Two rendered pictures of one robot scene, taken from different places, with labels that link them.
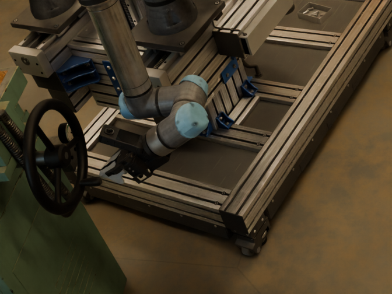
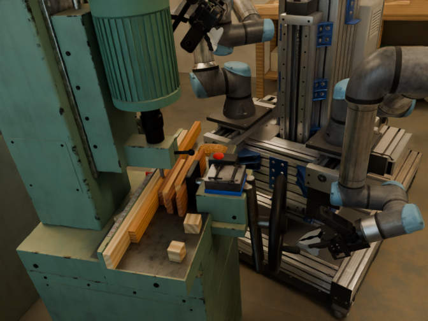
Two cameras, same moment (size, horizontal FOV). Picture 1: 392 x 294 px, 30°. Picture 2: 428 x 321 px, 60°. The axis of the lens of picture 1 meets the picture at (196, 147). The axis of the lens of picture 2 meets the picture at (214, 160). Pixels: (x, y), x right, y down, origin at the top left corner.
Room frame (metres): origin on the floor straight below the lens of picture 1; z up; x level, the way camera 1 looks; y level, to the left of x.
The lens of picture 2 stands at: (0.69, 0.60, 1.56)
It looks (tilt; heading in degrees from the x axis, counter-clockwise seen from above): 33 degrees down; 352
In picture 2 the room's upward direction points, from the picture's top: 5 degrees counter-clockwise
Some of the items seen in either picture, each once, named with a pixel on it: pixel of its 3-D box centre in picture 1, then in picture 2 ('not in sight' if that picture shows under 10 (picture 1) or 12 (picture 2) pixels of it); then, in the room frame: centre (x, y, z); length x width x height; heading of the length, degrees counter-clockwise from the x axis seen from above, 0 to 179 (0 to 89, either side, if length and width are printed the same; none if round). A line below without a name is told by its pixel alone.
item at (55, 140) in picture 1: (56, 154); not in sight; (1.78, 0.40, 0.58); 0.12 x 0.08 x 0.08; 65
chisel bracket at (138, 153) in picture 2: not in sight; (151, 153); (1.61, 0.65, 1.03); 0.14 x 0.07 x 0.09; 65
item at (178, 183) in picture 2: not in sight; (188, 177); (1.59, 0.56, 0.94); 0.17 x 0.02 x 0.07; 155
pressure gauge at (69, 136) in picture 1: (67, 135); not in sight; (1.75, 0.34, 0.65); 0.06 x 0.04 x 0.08; 155
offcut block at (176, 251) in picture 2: not in sight; (176, 251); (1.32, 0.63, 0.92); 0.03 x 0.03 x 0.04; 60
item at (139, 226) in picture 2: not in sight; (172, 169); (1.67, 0.60, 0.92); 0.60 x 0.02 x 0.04; 155
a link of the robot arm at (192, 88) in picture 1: (184, 98); (387, 199); (1.46, -0.02, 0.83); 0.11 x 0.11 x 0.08; 64
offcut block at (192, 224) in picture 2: not in sight; (193, 223); (1.41, 0.57, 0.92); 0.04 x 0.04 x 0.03; 69
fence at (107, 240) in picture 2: not in sight; (149, 183); (1.60, 0.68, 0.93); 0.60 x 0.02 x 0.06; 155
